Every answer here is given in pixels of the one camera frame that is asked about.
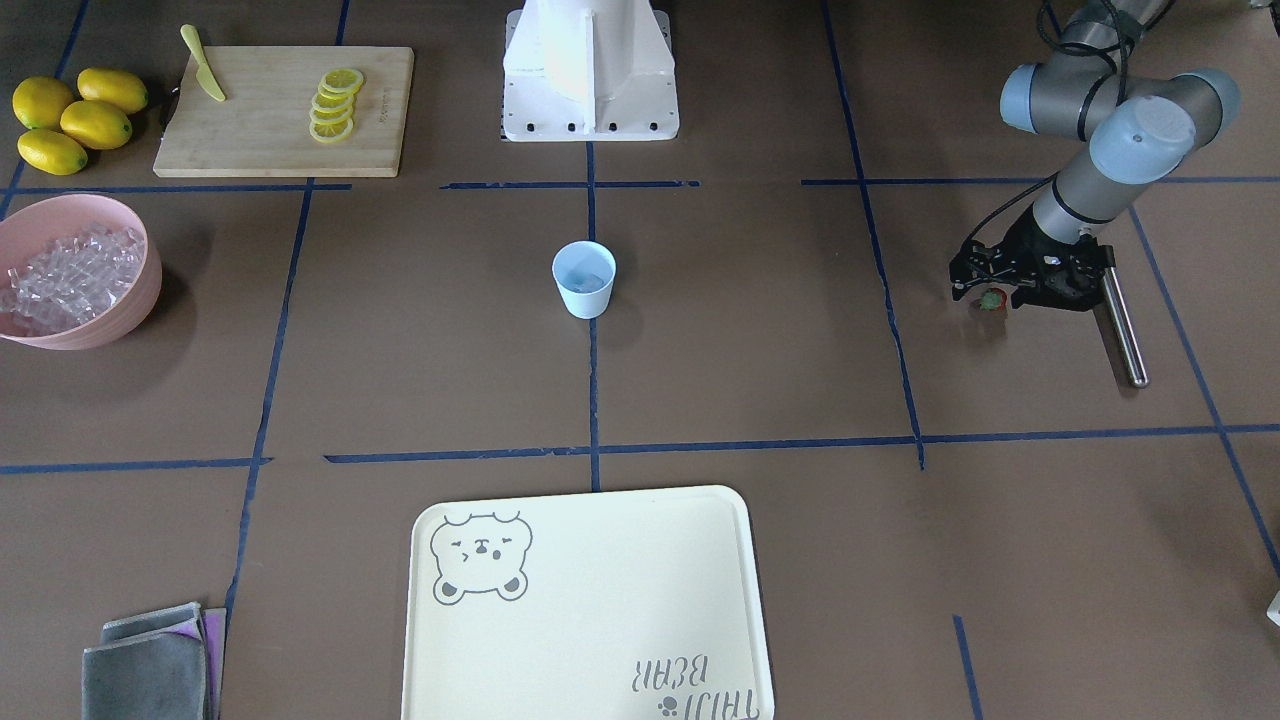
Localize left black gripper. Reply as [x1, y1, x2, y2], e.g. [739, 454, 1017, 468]
[948, 222, 1105, 313]

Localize red strawberry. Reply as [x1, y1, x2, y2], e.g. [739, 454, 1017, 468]
[975, 287, 1009, 313]

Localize light blue cup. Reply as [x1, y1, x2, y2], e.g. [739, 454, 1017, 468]
[550, 240, 618, 320]

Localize clear ice cube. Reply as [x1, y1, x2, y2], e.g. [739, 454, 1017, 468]
[567, 272, 611, 293]

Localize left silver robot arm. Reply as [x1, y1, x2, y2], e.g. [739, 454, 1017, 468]
[948, 1, 1242, 313]

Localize pink bowl of ice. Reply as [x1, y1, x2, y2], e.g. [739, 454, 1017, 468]
[1, 193, 163, 350]

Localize steel muddler black tip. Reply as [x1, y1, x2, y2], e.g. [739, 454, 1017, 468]
[1100, 245, 1151, 389]

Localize cream bear tray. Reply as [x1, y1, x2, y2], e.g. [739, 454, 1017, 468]
[399, 486, 776, 719]

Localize lemon slices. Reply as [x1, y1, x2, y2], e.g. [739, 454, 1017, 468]
[307, 67, 366, 143]

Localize wooden cutting board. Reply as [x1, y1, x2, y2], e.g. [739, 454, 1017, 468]
[154, 46, 415, 178]

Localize yellow plastic knife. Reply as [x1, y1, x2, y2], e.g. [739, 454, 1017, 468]
[180, 24, 227, 102]

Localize grey folded cloth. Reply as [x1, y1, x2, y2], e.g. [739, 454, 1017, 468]
[81, 602, 228, 719]

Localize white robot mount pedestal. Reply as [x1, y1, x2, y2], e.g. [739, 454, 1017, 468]
[500, 1, 680, 143]

